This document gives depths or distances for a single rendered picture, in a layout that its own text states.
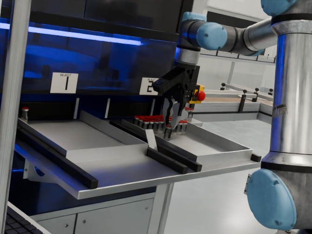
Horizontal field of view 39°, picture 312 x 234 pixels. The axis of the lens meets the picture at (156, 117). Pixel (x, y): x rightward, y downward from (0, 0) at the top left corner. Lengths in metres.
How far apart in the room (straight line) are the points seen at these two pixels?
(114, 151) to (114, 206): 0.49
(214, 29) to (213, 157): 0.36
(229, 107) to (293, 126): 1.20
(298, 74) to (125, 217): 0.98
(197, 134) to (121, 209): 0.40
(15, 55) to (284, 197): 0.53
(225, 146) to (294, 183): 0.61
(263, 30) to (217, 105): 0.83
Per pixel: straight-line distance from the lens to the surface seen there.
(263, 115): 2.28
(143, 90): 1.49
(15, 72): 0.63
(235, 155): 1.33
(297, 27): 0.90
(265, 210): 0.89
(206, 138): 1.50
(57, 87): 1.29
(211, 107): 1.96
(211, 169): 1.22
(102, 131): 1.36
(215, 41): 1.23
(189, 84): 1.36
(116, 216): 1.63
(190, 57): 1.34
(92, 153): 1.10
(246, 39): 1.27
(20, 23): 0.62
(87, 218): 1.55
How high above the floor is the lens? 1.26
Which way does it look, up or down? 13 degrees down
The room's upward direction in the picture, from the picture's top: 11 degrees clockwise
